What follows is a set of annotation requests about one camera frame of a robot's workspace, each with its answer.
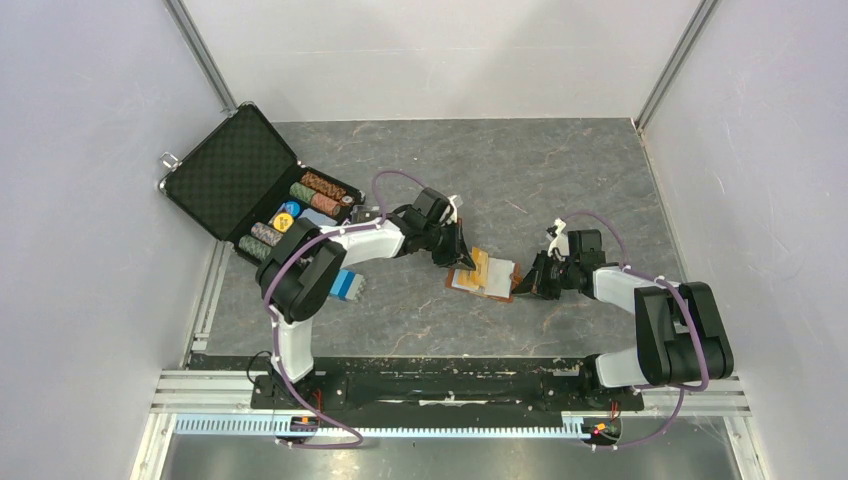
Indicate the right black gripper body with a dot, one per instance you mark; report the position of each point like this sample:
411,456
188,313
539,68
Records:
554,275

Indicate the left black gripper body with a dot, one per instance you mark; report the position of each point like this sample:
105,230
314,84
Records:
442,240

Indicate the orange credit card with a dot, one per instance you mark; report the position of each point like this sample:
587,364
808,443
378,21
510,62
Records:
481,259
464,280

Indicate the brown leather card holder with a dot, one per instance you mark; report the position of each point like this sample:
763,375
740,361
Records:
493,278

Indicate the clear box with dark cards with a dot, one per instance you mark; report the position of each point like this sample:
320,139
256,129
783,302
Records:
363,214

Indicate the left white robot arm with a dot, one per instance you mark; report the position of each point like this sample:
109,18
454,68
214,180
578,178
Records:
297,277

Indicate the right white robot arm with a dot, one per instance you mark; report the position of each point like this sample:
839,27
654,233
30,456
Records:
680,338

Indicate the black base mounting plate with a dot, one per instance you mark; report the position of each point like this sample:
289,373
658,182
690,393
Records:
348,383

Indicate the black aluminium poker chip case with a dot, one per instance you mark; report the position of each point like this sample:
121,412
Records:
243,172

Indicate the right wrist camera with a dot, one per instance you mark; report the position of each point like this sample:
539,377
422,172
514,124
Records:
558,248

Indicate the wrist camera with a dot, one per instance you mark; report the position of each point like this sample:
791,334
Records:
558,248
456,201

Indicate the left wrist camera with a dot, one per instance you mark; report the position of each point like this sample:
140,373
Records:
456,201

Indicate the white slotted cable duct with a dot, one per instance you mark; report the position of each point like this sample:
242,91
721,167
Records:
289,426

